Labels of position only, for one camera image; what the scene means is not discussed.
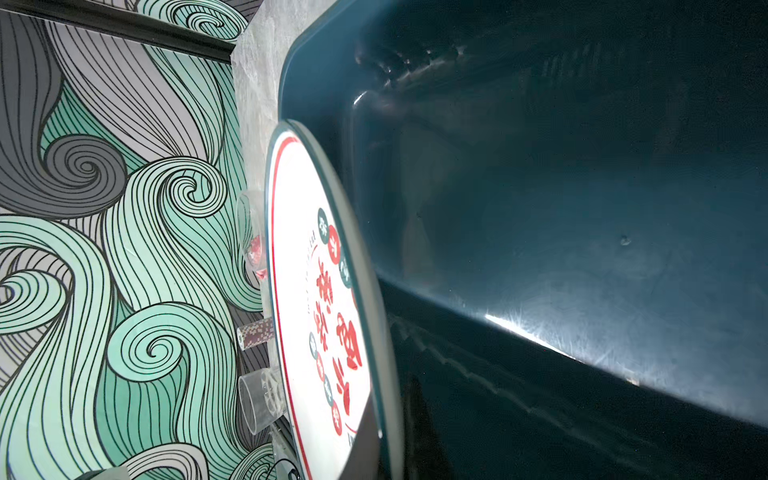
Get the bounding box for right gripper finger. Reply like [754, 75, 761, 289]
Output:
[338, 398, 380, 480]

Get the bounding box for white plate red characters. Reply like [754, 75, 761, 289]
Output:
[264, 120, 406, 479]

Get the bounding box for teal plastic bin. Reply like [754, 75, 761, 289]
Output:
[279, 1, 767, 479]

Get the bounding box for clear drinking glass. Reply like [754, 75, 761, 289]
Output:
[237, 367, 286, 435]

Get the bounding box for small pink toy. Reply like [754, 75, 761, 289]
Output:
[244, 235, 267, 281]

